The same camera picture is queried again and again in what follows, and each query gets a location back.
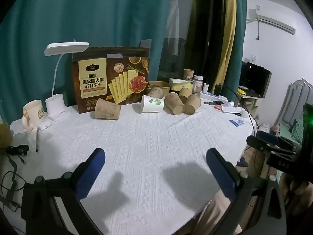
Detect black power cable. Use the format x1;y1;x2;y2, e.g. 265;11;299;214
223;85;258;137

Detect yellow tissue box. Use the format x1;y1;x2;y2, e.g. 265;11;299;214
168;78;194;94

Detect black monitor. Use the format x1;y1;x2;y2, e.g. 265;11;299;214
241;62;272;98

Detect wide teal curtain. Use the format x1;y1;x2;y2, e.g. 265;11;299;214
0;0;172;129

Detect brown paper cup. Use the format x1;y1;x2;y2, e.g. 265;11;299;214
147;86;164;99
184;94;201;115
183;68;195;81
94;99;121;120
164;92;185;115
178;87;192;101

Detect person's right hand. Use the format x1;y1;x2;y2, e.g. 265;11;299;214
279;173;313;216

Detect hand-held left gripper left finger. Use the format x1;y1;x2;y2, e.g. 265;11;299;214
21;147;106;235

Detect white desk lamp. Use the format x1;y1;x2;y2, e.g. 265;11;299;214
44;42;90;122

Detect grey bed headboard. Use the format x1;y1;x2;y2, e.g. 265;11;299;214
274;78;313;134

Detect person's beige trousers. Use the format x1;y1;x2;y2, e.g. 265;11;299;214
195;193;236;235

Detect kraft paper bowl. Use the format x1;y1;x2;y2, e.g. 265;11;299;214
146;81;171;96

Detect white power strip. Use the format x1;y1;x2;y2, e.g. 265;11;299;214
200;91;229;101

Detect narrow teal curtain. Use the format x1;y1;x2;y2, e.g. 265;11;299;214
224;0;247;99

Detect black cable bundle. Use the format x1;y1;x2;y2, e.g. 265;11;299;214
0;144;30;212

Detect white papers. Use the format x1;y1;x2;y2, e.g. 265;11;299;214
222;101;245;116

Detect wooden side desk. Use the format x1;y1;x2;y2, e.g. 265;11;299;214
236;91;264;118

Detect brown cracker box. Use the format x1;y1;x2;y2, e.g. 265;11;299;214
72;46;150;114

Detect yellow curtain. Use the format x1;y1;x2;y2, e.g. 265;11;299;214
217;0;237;85

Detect brown cardboard box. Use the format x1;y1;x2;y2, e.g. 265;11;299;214
0;123;13;148

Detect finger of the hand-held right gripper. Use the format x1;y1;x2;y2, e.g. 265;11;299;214
246;135;297;155
258;130;302;150

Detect white air conditioner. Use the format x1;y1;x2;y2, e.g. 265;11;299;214
247;8;296;35

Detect green bedding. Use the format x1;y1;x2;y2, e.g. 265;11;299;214
279;118;306;148

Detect white textured tablecloth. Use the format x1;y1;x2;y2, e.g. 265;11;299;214
10;98;257;235

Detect cream cartoon mug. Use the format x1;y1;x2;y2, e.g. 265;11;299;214
22;99;46;134

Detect clear jar white lid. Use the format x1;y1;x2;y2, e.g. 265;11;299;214
193;75;204;95

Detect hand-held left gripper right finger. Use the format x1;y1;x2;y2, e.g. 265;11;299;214
206;147;288;235

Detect white paper cup green print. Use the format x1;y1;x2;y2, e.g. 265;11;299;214
141;95;164;113

